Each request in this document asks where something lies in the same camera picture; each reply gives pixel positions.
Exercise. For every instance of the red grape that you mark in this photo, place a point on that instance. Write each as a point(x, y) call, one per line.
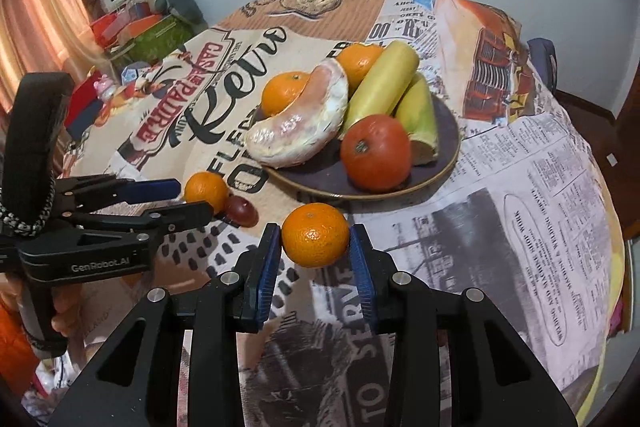
point(240, 211)

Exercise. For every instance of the large orange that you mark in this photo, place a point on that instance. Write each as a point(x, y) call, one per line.
point(357, 62)
point(280, 94)

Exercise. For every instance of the dark blue chair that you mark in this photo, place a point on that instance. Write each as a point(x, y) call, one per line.
point(544, 62)

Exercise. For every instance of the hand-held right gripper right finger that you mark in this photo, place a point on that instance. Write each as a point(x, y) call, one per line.
point(362, 279)

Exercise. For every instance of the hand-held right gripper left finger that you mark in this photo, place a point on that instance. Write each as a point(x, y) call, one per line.
point(265, 277)

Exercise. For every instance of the pink bunny toy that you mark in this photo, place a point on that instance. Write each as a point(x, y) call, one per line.
point(105, 88)

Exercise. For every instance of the yellow cloth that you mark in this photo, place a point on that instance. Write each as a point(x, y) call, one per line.
point(617, 287)

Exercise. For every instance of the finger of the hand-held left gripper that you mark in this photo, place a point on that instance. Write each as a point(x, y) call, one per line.
point(150, 190)
point(185, 213)

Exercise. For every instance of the orange cloth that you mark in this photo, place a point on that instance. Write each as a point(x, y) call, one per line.
point(15, 342)

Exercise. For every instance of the dark purple plate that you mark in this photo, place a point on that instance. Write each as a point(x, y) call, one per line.
point(320, 173)

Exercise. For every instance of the person's left hand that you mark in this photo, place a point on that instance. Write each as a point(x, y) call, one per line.
point(67, 312)

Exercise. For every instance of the red tomato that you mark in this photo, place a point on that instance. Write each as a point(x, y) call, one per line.
point(375, 154)

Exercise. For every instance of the small white square object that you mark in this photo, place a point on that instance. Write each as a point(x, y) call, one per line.
point(611, 158)

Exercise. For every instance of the red box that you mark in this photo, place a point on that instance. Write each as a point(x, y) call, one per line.
point(82, 107)

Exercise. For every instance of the orange sheer curtain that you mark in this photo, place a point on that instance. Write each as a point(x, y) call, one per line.
point(35, 7)

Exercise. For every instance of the newspaper print tablecloth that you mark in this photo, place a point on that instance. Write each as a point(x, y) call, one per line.
point(525, 187)

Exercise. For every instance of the small orange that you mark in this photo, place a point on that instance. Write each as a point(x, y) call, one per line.
point(315, 234)
point(205, 192)

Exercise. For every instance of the green patterned bag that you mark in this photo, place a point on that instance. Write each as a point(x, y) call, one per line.
point(160, 39)

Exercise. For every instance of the pile of red gift boxes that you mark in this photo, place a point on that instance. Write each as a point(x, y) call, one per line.
point(125, 24)

